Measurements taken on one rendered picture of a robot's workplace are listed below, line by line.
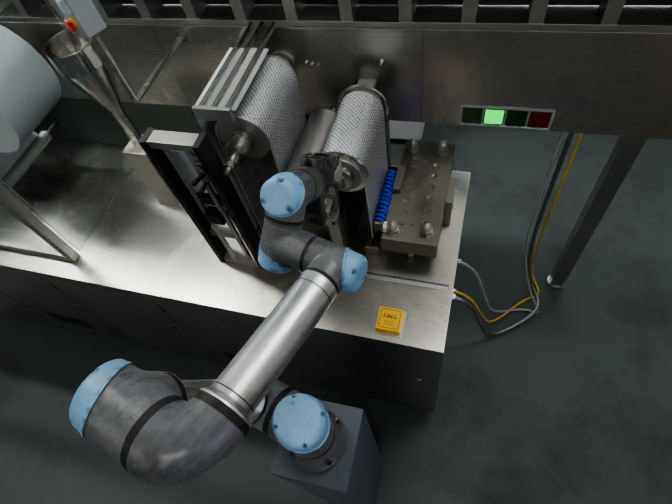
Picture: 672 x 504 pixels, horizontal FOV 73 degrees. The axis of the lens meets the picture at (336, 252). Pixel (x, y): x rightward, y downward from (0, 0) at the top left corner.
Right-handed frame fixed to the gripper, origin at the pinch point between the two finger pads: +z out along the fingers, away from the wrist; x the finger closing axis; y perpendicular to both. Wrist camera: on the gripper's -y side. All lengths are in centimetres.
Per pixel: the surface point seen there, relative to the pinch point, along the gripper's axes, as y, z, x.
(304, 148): 5.5, 12.4, 12.7
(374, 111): 16.3, 16.7, -5.3
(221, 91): 19.2, -5.8, 27.6
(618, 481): -117, 58, -105
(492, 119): 16, 34, -36
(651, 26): 38, 17, -66
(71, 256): -38, 8, 96
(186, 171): -0.7, -7.0, 37.6
